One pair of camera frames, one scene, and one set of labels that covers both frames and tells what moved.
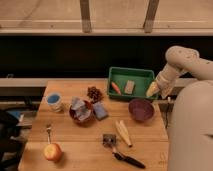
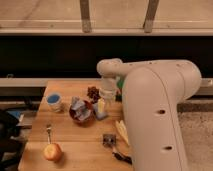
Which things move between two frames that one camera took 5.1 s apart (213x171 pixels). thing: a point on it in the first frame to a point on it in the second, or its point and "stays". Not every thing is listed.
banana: [122, 130] stays
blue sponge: [100, 111] stays
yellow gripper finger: [152, 89] to [101, 105]
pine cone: [94, 94] stays
